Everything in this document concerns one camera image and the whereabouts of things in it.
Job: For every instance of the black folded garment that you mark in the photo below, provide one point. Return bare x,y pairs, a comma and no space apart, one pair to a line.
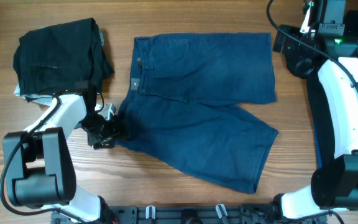
62,57

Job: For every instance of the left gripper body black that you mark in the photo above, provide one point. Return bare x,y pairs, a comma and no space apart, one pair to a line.
99,129

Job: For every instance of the blue denim shorts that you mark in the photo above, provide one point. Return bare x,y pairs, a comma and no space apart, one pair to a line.
184,104

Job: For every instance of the black polo shirt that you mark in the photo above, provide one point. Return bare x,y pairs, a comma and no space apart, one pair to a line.
333,89

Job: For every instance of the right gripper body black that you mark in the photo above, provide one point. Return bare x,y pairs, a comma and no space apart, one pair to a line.
292,45

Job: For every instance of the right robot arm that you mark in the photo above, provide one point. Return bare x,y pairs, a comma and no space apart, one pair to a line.
333,187

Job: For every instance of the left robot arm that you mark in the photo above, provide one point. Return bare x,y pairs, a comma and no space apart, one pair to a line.
38,174

